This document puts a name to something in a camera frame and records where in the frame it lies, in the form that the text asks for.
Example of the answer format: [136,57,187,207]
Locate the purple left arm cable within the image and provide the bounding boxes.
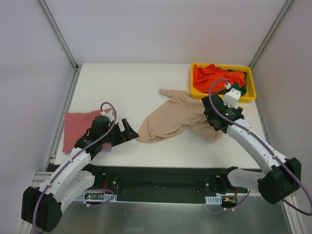
[32,101,118,232]

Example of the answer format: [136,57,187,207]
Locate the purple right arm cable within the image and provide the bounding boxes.
[208,78,312,215]

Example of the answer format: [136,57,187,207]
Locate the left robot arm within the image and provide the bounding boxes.
[21,116,139,233]

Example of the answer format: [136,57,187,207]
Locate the aluminium frame post right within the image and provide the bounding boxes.
[249,0,295,69]

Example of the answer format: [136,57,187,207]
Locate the folded purple t shirt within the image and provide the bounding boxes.
[62,143,112,154]

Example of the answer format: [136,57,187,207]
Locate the yellow plastic bin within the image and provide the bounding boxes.
[190,63,256,102]

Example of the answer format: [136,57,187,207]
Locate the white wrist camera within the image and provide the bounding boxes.
[101,109,115,122]
[222,88,241,108]

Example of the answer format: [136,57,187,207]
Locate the left perforated cable tray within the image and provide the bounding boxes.
[75,192,117,202]

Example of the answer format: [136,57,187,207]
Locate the orange t shirt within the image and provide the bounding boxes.
[192,64,240,94]

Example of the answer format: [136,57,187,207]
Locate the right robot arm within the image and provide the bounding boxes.
[201,95,301,204]

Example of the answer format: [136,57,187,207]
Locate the green t shirt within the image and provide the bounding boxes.
[226,69,248,96]

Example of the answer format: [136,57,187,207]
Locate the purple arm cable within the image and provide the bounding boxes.
[32,101,118,232]
[208,78,312,215]

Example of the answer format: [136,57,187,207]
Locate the aluminium frame post left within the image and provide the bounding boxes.
[37,0,79,72]

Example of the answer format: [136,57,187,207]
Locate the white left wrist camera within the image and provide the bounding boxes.
[101,109,115,122]

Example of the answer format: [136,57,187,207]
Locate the perforated cable tray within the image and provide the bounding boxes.
[75,192,117,202]
[205,195,222,205]

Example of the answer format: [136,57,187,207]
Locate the aluminium frame rail left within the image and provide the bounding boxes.
[31,65,82,187]

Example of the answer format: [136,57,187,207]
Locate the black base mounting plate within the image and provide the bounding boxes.
[46,163,269,204]

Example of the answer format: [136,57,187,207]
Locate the aluminium frame post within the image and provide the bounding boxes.
[249,0,295,69]
[37,0,79,72]

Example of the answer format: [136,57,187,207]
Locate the folded red t shirt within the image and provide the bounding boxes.
[62,110,101,153]

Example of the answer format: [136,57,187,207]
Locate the right perforated cable tray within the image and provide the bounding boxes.
[205,195,222,205]

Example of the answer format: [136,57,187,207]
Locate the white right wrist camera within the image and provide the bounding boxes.
[222,88,241,108]

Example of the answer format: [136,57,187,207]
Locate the beige t shirt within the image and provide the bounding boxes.
[136,89,223,143]

